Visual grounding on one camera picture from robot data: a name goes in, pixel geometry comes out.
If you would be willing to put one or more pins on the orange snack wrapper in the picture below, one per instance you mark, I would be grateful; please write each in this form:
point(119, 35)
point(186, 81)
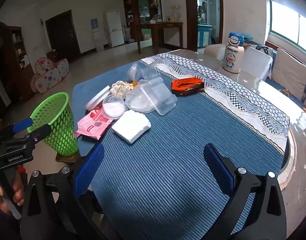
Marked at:
point(185, 85)

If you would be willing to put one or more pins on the clear cup with white powder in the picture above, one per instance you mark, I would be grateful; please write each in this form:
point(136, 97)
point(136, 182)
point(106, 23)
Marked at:
point(114, 107)

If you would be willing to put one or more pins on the clear plastic box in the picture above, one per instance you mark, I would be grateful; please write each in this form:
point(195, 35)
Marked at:
point(160, 97)

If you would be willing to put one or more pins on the beige sofa cushion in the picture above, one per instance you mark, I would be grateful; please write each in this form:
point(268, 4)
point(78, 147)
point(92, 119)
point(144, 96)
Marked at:
point(290, 72)

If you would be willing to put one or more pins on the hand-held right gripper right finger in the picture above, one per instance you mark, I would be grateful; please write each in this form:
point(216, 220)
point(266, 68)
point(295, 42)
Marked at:
point(217, 168)

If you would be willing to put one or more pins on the polka dot play tent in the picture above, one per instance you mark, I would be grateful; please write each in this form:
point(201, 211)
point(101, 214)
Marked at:
point(46, 75)

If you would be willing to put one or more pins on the green plastic mesh basket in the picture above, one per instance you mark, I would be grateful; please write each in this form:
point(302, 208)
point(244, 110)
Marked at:
point(60, 130)

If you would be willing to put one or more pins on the white water dispenser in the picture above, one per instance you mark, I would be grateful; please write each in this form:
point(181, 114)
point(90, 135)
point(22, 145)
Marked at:
point(96, 40)

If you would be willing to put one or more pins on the brown wooden side table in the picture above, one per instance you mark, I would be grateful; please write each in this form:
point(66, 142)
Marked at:
point(158, 25)

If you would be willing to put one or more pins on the dark wooden shelf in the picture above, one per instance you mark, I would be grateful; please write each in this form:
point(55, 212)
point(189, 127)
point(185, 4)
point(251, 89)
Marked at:
point(15, 55)

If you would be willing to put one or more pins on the wooden display cabinet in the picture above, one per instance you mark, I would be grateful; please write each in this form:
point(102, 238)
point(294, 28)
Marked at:
point(133, 12)

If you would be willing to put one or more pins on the white padded chair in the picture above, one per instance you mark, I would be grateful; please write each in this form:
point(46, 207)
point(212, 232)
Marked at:
point(214, 51)
point(257, 60)

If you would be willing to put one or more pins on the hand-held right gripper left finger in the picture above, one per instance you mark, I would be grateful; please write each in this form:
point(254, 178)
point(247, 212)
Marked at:
point(89, 171)

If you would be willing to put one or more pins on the white checkered patterned cloth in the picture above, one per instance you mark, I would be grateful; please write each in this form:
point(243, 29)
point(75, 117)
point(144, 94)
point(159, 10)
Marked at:
point(242, 110)

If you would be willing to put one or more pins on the white cartoon water bottle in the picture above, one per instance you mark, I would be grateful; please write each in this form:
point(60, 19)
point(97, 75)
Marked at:
point(232, 57)

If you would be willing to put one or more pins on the clear plastic dome cup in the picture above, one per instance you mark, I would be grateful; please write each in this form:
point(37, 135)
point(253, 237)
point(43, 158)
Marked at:
point(136, 71)

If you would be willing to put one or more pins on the orange peel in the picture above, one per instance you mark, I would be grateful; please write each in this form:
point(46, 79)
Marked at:
point(135, 83)

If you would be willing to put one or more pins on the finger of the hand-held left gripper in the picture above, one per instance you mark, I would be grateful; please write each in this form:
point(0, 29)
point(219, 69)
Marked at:
point(23, 125)
point(38, 133)

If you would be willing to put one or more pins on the dark wooden door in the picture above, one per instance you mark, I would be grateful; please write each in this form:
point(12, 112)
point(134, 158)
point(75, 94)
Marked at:
point(63, 35)

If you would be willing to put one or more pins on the white round lid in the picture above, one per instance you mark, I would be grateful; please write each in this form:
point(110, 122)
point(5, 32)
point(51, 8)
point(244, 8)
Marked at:
point(95, 100)

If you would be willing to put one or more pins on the window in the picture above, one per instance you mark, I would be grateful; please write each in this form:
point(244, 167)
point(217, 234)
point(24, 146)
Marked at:
point(285, 22)

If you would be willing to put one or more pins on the clear round plastic lid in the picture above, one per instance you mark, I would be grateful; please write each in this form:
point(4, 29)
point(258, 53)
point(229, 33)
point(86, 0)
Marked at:
point(138, 103)

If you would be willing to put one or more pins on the person's left hand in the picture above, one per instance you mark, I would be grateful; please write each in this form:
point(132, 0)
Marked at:
point(18, 190)

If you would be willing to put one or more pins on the blue tablecloth table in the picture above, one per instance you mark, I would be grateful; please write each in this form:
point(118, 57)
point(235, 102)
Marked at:
point(168, 155)

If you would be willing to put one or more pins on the small brown cabinet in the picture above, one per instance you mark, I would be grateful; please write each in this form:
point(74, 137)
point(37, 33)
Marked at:
point(52, 56)

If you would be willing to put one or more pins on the light blue cabinet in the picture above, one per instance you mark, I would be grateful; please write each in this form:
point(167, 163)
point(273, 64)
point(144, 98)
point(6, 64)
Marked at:
point(204, 35)

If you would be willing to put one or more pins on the brown wooden door frame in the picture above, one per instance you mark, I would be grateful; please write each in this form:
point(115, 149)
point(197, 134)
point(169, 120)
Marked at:
point(190, 17)

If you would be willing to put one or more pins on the white refrigerator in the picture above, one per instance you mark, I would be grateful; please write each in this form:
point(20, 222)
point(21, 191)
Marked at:
point(114, 30)

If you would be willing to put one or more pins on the cream paper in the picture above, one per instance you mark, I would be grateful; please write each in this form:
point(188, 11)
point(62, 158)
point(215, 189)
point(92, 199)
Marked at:
point(119, 87)

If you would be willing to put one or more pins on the pink snack packet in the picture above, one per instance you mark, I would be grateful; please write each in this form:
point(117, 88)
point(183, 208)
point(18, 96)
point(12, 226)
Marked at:
point(90, 127)

